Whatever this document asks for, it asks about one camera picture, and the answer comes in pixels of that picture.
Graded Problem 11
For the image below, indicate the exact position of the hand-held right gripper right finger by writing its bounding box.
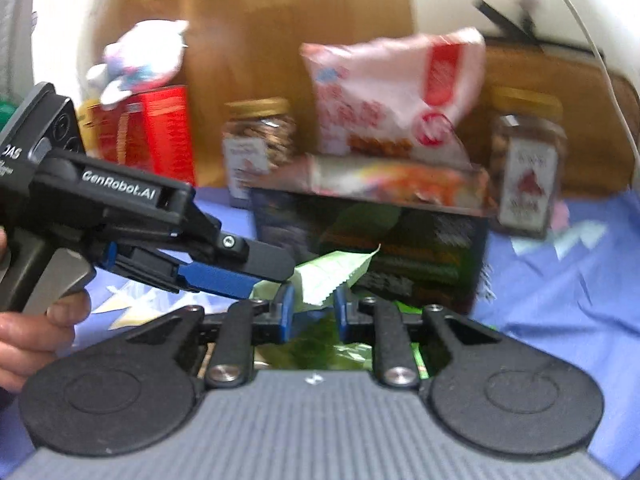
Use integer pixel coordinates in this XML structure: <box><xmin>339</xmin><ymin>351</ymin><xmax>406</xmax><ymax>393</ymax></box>
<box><xmin>334</xmin><ymin>284</ymin><xmax>502</xmax><ymax>389</ymax></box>

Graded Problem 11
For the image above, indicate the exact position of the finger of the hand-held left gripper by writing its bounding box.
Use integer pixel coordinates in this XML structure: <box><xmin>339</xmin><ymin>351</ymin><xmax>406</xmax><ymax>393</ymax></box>
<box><xmin>170</xmin><ymin>202</ymin><xmax>297</xmax><ymax>284</ymax></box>
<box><xmin>97</xmin><ymin>242</ymin><xmax>256</xmax><ymax>301</ymax></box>

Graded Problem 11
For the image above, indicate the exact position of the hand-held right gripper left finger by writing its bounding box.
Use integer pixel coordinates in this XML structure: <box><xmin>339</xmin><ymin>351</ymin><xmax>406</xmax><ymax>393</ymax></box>
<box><xmin>125</xmin><ymin>282</ymin><xmax>297</xmax><ymax>389</ymax></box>

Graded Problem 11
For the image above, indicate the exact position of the pale green packet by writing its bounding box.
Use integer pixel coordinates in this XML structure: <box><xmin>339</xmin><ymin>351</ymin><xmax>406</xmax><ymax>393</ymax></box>
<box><xmin>292</xmin><ymin>244</ymin><xmax>382</xmax><ymax>308</ymax></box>

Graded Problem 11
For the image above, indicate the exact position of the black box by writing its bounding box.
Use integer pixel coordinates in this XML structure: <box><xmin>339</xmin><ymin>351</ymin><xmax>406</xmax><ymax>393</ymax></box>
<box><xmin>250</xmin><ymin>152</ymin><xmax>492</xmax><ymax>316</ymax></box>

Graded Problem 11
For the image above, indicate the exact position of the person's left hand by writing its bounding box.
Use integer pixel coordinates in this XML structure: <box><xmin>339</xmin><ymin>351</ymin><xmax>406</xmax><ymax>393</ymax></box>
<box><xmin>0</xmin><ymin>290</ymin><xmax>93</xmax><ymax>392</ymax></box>

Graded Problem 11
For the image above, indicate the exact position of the bright green packet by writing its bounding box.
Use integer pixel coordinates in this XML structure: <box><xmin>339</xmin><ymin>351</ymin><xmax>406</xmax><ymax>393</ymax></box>
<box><xmin>257</xmin><ymin>305</ymin><xmax>376</xmax><ymax>368</ymax></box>

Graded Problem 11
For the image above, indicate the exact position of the yellow duck plush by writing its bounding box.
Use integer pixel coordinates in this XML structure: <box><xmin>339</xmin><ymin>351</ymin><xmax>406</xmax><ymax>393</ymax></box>
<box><xmin>77</xmin><ymin>100</ymin><xmax>101</xmax><ymax>133</ymax></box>

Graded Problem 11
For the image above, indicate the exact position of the nut jar with gold lid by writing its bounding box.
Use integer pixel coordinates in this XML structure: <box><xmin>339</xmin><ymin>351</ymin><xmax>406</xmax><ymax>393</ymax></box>
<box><xmin>222</xmin><ymin>97</ymin><xmax>297</xmax><ymax>208</ymax></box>

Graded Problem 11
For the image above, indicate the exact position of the red gift box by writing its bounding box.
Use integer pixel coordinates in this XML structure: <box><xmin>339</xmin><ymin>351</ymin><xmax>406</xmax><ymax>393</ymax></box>
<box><xmin>90</xmin><ymin>85</ymin><xmax>196</xmax><ymax>186</ymax></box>

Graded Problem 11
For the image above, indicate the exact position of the pink white plush toy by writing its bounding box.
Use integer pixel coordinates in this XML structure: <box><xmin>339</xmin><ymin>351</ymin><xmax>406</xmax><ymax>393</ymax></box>
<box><xmin>85</xmin><ymin>20</ymin><xmax>191</xmax><ymax>106</ymax></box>

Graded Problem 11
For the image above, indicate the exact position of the pink snack bag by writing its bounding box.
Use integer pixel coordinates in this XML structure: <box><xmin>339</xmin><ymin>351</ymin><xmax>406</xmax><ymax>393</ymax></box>
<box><xmin>300</xmin><ymin>27</ymin><xmax>488</xmax><ymax>171</ymax></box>

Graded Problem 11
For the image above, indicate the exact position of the blue printed bed sheet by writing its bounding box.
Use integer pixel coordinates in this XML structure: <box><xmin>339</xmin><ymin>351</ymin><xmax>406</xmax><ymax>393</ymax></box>
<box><xmin>0</xmin><ymin>185</ymin><xmax>640</xmax><ymax>480</ymax></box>

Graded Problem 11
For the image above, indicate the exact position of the large wooden board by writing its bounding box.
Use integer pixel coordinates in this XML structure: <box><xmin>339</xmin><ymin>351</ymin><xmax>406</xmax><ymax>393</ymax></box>
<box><xmin>110</xmin><ymin>0</ymin><xmax>416</xmax><ymax>191</ymax></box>

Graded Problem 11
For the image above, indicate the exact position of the tall nut jar gold lid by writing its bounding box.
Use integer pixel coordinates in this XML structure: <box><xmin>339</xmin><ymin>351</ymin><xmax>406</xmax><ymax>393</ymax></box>
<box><xmin>487</xmin><ymin>87</ymin><xmax>569</xmax><ymax>239</ymax></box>

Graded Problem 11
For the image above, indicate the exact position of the brown rounded wooden board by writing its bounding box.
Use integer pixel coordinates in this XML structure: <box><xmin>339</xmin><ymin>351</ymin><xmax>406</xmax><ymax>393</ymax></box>
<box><xmin>470</xmin><ymin>40</ymin><xmax>640</xmax><ymax>196</ymax></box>

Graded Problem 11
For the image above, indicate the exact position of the black tape strip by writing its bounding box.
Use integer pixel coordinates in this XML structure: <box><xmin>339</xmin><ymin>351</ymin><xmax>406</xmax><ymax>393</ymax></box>
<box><xmin>475</xmin><ymin>0</ymin><xmax>546</xmax><ymax>46</ymax></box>

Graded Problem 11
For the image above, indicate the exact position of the white cable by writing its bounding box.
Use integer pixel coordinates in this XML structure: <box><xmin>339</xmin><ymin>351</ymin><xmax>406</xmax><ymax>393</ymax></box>
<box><xmin>550</xmin><ymin>0</ymin><xmax>640</xmax><ymax>171</ymax></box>

